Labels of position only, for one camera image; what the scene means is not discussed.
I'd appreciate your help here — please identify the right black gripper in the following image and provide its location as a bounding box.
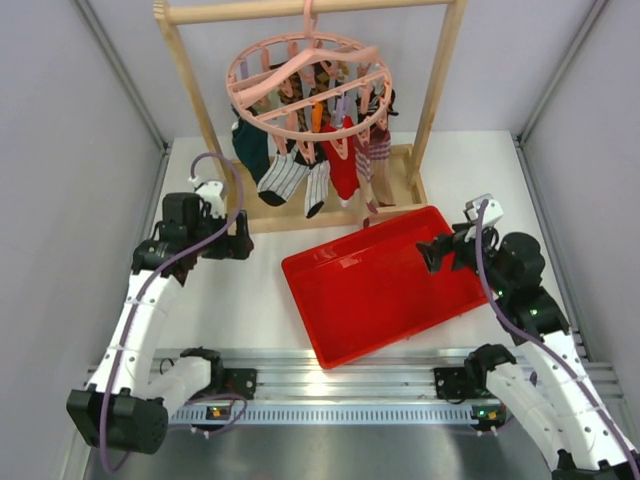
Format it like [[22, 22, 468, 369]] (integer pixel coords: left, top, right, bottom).
[[417, 219, 511, 295]]

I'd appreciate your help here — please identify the pink round clip hanger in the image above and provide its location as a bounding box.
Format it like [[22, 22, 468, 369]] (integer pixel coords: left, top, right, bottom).
[[226, 1, 393, 165]]

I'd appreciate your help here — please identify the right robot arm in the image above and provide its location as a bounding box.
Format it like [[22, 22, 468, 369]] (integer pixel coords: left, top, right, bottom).
[[416, 224, 639, 479]]

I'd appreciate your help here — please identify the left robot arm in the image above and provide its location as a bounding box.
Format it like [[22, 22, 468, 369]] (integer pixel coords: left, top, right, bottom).
[[66, 180, 253, 454]]

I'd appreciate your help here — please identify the red plastic tray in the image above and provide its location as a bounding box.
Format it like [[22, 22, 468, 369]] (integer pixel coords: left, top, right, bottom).
[[281, 206, 487, 369]]

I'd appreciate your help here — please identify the dark green sock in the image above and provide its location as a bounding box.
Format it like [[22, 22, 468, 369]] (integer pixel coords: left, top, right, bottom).
[[232, 118, 270, 184]]

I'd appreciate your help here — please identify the maroon striped beige sock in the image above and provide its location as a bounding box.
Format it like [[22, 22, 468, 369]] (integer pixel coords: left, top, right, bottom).
[[354, 115, 396, 228]]

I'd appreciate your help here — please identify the red santa sock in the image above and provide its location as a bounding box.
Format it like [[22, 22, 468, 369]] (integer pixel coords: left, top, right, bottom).
[[320, 136, 359, 207]]

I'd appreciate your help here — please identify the black white striped sock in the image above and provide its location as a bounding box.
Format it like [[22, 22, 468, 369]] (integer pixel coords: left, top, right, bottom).
[[356, 85, 399, 121]]

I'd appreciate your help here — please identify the black yellow argyle sock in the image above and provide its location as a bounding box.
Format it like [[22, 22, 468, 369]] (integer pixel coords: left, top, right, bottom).
[[276, 62, 350, 133]]

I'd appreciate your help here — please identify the wooden hanger rack frame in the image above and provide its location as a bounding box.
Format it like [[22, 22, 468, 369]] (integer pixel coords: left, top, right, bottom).
[[153, 1, 466, 232]]

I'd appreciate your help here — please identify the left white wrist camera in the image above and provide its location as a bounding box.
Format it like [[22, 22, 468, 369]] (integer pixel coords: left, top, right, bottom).
[[188, 176, 227, 219]]

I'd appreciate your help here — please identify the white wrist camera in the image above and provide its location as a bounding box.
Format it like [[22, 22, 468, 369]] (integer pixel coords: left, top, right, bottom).
[[464, 194, 504, 241], [188, 176, 227, 219]]

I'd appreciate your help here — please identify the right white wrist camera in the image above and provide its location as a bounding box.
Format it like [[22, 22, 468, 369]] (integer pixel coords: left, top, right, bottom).
[[464, 194, 504, 241]]

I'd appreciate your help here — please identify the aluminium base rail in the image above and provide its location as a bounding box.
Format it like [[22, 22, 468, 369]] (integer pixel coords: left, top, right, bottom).
[[82, 347, 624, 426]]

